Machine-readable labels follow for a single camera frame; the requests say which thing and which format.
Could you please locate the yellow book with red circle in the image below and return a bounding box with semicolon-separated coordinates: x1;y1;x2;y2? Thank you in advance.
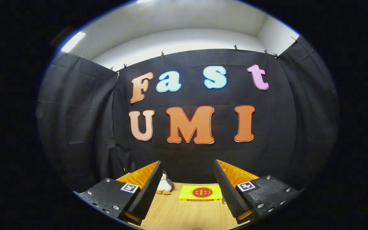
178;185;223;202

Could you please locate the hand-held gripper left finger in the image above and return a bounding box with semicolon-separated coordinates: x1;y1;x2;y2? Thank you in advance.
79;160;164;226

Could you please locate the row of black clips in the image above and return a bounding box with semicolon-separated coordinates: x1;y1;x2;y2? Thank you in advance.
79;36;299;71

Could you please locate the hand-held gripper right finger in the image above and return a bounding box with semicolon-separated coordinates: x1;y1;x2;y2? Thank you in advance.
214;159;301;224

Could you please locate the penguin plush toy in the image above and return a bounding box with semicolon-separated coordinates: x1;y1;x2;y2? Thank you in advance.
156;171;175;196

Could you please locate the long ceiling light strip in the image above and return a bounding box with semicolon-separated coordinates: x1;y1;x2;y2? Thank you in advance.
61;31;86;53

